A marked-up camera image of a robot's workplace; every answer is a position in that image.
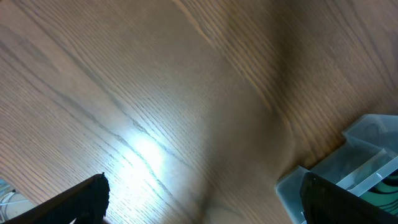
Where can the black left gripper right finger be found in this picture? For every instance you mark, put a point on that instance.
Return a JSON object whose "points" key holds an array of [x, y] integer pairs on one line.
{"points": [[327, 203]]}

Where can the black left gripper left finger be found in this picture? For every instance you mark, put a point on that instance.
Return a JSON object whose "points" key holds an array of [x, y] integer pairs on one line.
{"points": [[86, 202]]}

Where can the dark green garment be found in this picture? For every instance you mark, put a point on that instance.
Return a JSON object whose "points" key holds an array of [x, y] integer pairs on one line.
{"points": [[383, 194]]}

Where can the clear plastic storage bin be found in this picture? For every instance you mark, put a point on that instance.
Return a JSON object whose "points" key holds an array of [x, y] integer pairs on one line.
{"points": [[367, 159]]}

